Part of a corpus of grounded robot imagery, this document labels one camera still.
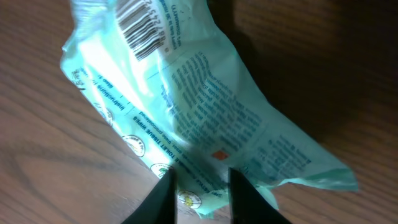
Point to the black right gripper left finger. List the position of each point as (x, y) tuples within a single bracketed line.
[(160, 206)]

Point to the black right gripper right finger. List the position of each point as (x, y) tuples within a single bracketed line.
[(247, 205)]

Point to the mint green wipe packet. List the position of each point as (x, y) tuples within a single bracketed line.
[(175, 89)]

